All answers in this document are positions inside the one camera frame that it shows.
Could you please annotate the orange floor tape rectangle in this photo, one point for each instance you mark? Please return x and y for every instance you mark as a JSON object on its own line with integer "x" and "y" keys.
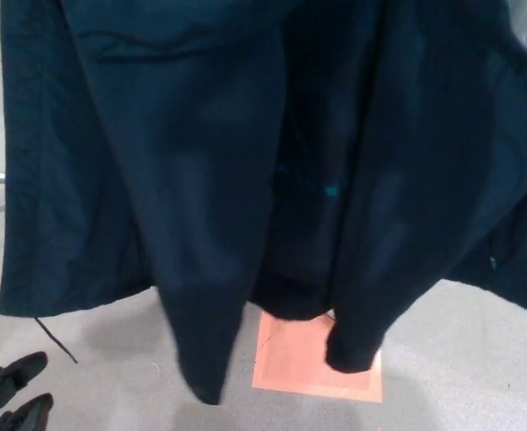
{"x": 299, "y": 359}

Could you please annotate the robot left black hand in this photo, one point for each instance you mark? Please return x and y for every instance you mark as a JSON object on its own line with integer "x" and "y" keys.
{"x": 14, "y": 395}

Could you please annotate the dark teal coat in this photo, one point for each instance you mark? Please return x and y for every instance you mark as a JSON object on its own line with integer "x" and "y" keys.
{"x": 178, "y": 157}

